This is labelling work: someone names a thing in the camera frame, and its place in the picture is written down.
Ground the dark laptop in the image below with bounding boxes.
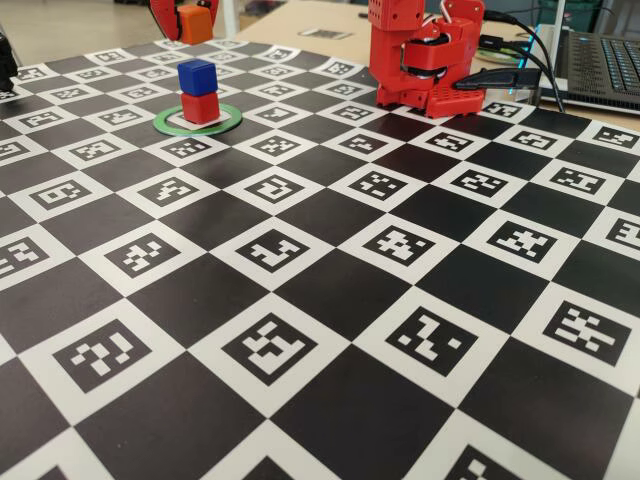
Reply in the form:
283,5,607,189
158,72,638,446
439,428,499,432
542,29,640,114

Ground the red cube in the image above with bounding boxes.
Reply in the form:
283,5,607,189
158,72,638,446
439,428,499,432
179,91,221,125

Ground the black stand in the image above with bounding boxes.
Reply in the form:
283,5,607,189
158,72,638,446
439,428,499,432
0,32,19,94

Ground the red moving gripper jaw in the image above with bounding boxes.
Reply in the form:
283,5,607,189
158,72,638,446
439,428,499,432
149,0,184,42

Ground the blue cube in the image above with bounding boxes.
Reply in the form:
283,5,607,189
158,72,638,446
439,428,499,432
177,58,219,96

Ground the small paper marker sheet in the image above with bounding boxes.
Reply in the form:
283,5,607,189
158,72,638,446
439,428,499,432
298,28,355,40

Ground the black white marker mat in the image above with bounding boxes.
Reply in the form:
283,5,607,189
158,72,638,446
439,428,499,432
0,35,640,480

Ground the orange cube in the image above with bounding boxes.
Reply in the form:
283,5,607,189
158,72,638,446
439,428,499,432
177,3,214,45

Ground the green ring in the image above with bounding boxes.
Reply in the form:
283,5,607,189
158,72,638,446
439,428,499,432
152,102,243,137

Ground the black cable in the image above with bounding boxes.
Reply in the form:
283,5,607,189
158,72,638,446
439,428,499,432
482,10,566,114
478,36,564,101

